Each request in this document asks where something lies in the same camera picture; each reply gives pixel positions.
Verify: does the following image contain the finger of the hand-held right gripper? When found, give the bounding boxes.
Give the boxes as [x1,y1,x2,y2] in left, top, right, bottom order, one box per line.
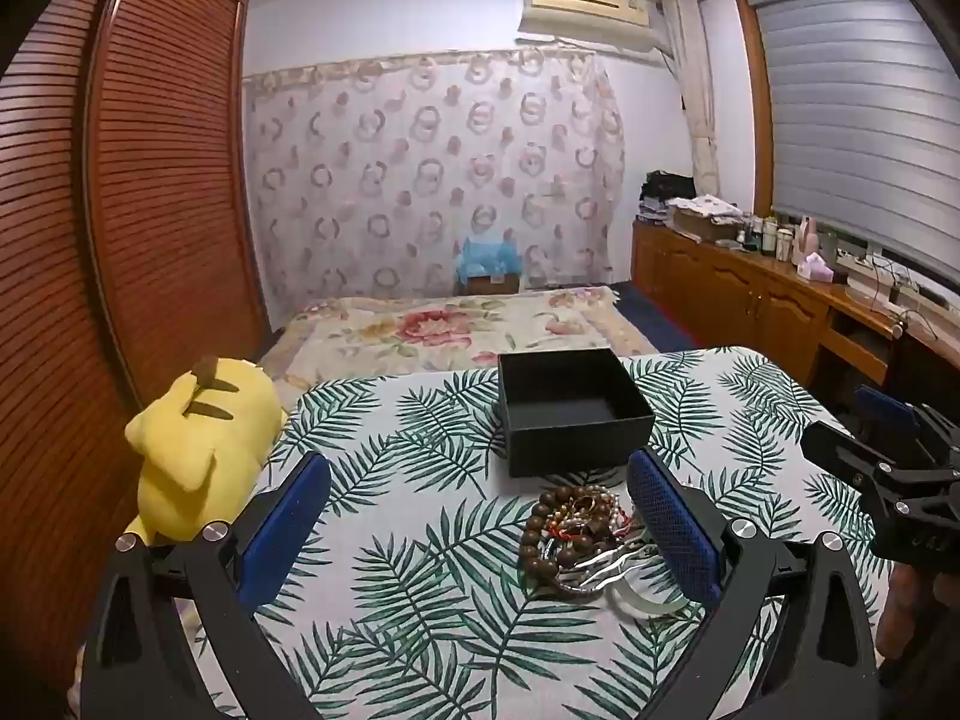
[801,420,910,497]
[855,385,928,458]

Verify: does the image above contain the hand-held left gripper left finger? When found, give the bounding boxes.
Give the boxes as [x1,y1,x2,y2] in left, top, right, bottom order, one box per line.
[79,452,335,720]

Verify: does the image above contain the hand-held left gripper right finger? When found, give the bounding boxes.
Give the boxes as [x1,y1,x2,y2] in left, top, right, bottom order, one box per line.
[626,446,878,720]

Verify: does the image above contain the silver bangle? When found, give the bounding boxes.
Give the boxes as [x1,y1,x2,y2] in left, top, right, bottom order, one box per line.
[561,549,655,595]

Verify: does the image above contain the pale jade bangle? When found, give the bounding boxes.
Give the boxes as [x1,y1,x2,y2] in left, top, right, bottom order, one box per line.
[606,576,689,621]

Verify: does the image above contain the brown wooden bead bracelet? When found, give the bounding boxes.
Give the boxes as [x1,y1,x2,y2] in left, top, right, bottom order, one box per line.
[521,486,608,602]

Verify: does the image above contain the black square box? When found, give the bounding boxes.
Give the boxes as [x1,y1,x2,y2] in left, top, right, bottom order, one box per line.
[497,349,656,479]

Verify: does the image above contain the person's right hand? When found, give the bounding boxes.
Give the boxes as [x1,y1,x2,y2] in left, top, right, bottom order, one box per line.
[874,561,960,683]

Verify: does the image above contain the yellow plush toy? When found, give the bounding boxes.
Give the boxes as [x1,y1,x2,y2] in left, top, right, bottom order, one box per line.
[124,356,286,545]

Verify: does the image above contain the leaf-print tablecloth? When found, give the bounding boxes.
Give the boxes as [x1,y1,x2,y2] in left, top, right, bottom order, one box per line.
[191,345,893,720]

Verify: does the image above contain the white power strip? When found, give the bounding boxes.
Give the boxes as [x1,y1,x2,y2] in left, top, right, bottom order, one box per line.
[835,250,932,317]

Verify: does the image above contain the row of cosmetic bottles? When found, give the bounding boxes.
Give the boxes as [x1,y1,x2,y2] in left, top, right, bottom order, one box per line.
[739,214,824,268]

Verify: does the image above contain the wooden cabinet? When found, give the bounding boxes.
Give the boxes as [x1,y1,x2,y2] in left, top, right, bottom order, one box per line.
[632,217,910,391]

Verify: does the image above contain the dark blue bed sheet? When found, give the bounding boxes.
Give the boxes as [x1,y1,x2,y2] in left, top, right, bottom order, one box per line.
[606,280,700,355]

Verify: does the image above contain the floral blanket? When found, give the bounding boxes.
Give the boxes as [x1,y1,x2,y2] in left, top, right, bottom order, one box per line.
[259,285,661,395]

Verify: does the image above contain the box with patterned cloth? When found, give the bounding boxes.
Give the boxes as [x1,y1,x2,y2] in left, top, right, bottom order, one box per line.
[666,195,752,242]

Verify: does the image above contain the grey window blind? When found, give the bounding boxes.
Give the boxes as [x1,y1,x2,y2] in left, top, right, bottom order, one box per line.
[750,0,960,265]

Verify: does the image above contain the stack of dark clothes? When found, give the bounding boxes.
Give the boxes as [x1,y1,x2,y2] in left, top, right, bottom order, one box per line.
[637,171,698,226]

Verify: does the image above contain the blue plastic bag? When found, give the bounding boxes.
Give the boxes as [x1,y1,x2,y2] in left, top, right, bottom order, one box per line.
[457,236,523,284]

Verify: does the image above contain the wooden louvered wardrobe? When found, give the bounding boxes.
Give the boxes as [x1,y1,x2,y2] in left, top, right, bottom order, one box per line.
[0,0,272,691]

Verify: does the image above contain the cream air conditioner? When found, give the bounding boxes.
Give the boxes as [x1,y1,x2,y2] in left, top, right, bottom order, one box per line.
[517,0,662,55]

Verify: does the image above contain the wooden window frame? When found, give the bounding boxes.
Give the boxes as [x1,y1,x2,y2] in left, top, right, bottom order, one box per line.
[733,0,886,220]

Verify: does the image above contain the ring-patterned curtain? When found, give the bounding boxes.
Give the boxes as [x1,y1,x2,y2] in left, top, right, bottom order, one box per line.
[244,49,627,301]

